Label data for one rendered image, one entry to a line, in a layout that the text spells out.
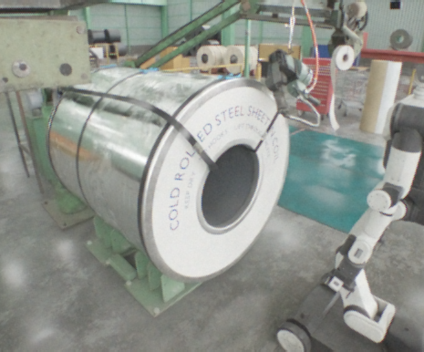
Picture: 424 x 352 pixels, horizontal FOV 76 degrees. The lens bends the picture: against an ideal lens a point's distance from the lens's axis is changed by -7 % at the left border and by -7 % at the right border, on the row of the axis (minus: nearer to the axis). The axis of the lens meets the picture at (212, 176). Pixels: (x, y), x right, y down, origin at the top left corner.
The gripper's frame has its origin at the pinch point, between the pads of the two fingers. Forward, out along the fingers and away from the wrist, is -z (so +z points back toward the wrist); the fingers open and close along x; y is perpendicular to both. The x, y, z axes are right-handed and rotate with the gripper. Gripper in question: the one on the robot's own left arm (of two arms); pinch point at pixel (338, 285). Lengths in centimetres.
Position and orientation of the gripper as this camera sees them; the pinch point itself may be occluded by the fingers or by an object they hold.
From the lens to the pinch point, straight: 144.0
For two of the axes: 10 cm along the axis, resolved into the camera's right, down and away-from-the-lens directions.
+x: -7.0, -4.7, 5.3
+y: -7.0, 3.1, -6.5
